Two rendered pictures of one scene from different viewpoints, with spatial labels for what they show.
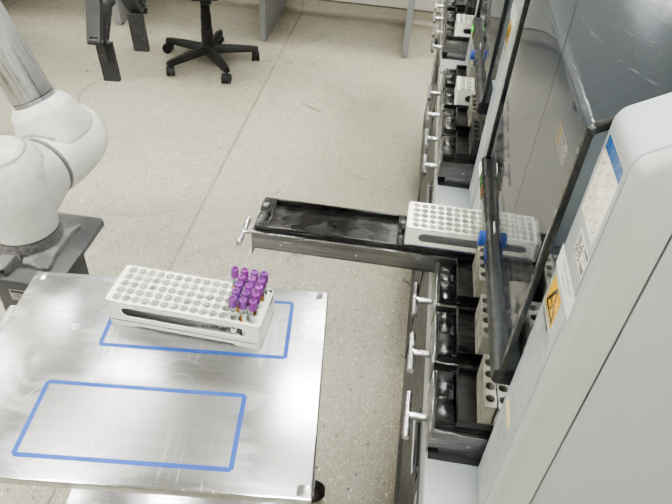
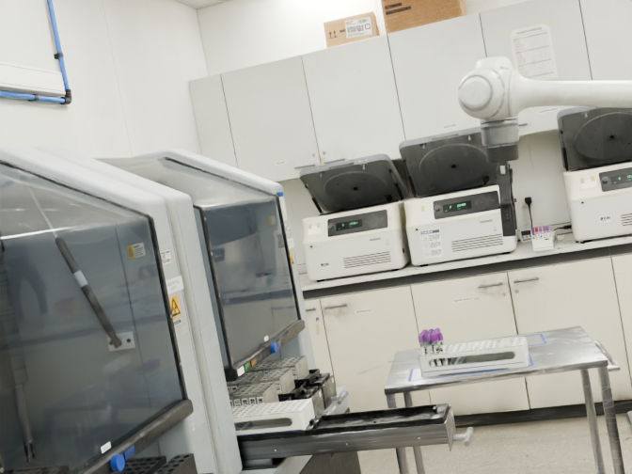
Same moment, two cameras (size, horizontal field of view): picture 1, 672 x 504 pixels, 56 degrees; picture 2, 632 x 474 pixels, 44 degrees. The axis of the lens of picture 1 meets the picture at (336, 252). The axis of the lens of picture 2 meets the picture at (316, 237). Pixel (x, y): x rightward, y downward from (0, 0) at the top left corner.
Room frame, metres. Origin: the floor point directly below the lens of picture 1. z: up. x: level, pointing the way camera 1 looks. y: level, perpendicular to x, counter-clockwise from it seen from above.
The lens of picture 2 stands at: (3.05, 0.31, 1.38)
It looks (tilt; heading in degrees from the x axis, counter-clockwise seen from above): 3 degrees down; 191
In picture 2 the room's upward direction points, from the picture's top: 10 degrees counter-clockwise
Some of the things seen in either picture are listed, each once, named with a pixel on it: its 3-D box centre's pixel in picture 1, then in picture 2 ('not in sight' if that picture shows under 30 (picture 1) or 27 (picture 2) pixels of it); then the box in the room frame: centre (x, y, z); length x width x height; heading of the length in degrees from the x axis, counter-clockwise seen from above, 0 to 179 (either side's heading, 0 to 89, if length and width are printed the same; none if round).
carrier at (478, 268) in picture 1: (480, 272); (267, 398); (0.98, -0.31, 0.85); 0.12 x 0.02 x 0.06; 175
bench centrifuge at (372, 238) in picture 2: not in sight; (358, 215); (-1.48, -0.30, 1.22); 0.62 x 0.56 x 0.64; 173
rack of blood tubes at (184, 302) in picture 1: (192, 305); (473, 356); (0.82, 0.26, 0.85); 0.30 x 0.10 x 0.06; 83
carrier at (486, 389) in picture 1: (486, 390); (299, 370); (0.68, -0.28, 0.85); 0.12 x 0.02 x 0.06; 174
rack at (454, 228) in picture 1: (470, 232); (255, 421); (1.13, -0.31, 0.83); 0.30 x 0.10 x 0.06; 85
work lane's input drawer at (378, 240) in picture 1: (390, 240); (324, 435); (1.15, -0.13, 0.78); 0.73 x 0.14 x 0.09; 85
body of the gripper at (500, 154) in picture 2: not in sight; (503, 164); (1.09, 0.42, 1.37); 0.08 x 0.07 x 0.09; 174
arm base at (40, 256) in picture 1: (23, 239); not in sight; (1.11, 0.74, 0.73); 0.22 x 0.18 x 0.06; 175
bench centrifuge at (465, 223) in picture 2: not in sight; (457, 194); (-1.43, 0.28, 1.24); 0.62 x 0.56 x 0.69; 175
